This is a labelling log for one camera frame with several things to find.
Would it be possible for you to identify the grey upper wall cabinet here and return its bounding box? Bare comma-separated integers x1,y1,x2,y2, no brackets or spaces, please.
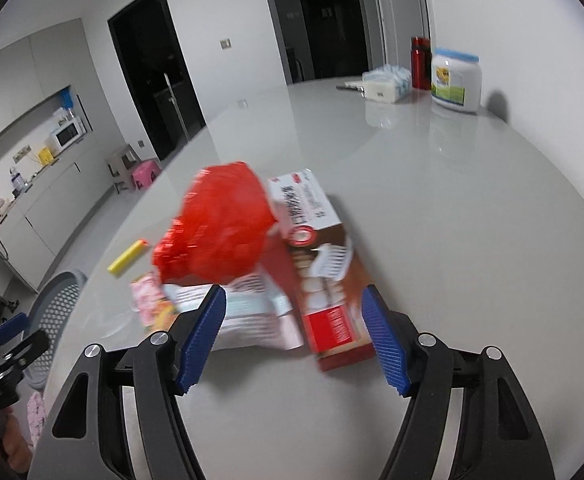
0,18,102,161

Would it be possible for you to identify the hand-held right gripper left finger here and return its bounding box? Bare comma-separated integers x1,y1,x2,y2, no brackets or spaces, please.
27,284,228,480

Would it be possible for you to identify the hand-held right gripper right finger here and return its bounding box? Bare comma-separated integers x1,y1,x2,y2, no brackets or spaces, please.
361,284,556,480

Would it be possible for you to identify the red and brown cardboard box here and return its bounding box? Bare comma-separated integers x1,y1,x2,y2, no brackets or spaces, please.
267,168,378,373

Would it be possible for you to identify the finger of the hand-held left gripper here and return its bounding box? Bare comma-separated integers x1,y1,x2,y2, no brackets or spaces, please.
0,330,51,373
0,312,29,345

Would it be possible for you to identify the person's left hand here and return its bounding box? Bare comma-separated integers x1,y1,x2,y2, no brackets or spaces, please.
0,404,34,475

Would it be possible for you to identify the white jar with blue lid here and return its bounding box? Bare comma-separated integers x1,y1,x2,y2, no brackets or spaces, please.
430,47,484,113

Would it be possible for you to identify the red thermos bottle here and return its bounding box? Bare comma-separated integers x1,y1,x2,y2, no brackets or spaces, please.
410,36,432,92

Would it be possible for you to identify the red plastic bag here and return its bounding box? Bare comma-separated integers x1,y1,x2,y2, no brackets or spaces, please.
152,161,279,287

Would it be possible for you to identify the white microwave oven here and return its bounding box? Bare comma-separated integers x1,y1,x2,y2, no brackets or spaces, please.
47,116,87,155

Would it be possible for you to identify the white and pink packet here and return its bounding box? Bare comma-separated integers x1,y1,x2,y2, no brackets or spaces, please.
163,272,306,352

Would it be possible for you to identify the person's fuzzy pajama clothing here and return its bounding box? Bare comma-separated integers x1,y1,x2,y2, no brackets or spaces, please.
26,391,49,448

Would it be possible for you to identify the grey perforated plastic basket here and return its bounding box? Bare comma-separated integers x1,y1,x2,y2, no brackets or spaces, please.
23,269,91,392

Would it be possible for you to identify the grey lower kitchen cabinet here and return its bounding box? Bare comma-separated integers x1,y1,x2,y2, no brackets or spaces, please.
0,129,123,293

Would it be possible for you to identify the pink plastic stool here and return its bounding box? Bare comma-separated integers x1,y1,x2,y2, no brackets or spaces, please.
130,159,162,192

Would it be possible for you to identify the blue water jug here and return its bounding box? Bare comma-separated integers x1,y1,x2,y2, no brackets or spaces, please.
58,88,77,118

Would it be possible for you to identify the yellow foam dart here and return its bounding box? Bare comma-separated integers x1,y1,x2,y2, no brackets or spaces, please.
107,240,148,277

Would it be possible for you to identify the pink snack packet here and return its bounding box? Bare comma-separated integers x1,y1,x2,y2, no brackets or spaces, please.
129,272,180,329

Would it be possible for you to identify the white tissue pack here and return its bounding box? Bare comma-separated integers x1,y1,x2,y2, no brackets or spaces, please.
361,64,414,104

